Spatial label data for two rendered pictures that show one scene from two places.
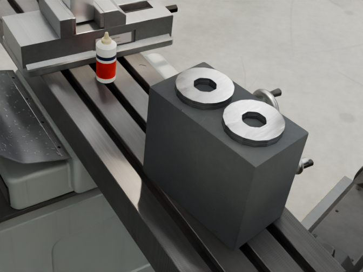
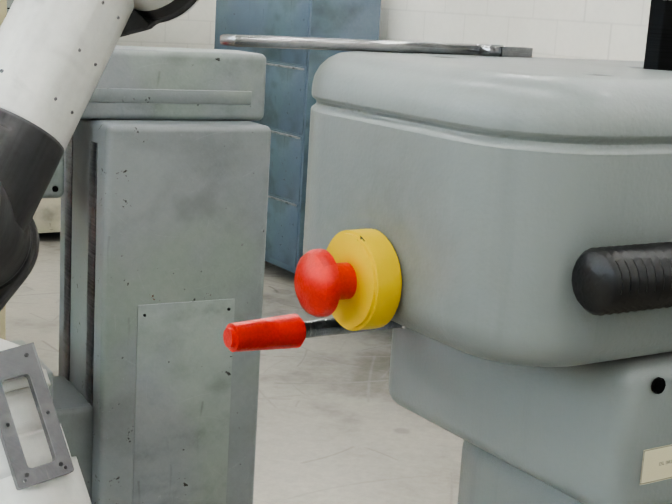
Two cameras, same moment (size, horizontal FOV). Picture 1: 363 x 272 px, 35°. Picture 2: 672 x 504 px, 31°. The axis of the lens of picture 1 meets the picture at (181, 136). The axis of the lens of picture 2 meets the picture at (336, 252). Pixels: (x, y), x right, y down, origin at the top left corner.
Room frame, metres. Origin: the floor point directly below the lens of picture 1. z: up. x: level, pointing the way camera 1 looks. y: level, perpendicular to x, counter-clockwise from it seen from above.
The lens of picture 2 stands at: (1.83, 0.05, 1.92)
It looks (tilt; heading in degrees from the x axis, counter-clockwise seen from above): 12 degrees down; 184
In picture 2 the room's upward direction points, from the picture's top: 3 degrees clockwise
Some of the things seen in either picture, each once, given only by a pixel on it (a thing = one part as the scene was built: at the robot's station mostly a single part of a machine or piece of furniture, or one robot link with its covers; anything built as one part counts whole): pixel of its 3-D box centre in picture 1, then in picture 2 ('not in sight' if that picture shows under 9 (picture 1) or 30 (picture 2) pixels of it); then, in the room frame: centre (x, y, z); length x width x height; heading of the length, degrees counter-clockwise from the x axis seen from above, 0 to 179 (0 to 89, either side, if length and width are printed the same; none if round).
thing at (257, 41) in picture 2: not in sight; (382, 45); (1.00, 0.01, 1.89); 0.24 x 0.04 x 0.01; 130
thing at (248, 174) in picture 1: (219, 150); not in sight; (0.68, -0.06, 1.03); 0.22 x 0.12 x 0.20; 48
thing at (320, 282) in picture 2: not in sight; (327, 282); (1.15, 0.00, 1.76); 0.04 x 0.03 x 0.04; 37
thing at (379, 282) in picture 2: not in sight; (360, 279); (1.13, 0.02, 1.76); 0.06 x 0.02 x 0.06; 37
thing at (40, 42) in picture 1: (90, 21); not in sight; (1.08, 0.23, 0.98); 0.35 x 0.15 x 0.11; 125
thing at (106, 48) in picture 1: (106, 55); not in sight; (0.96, 0.17, 0.98); 0.04 x 0.04 x 0.11
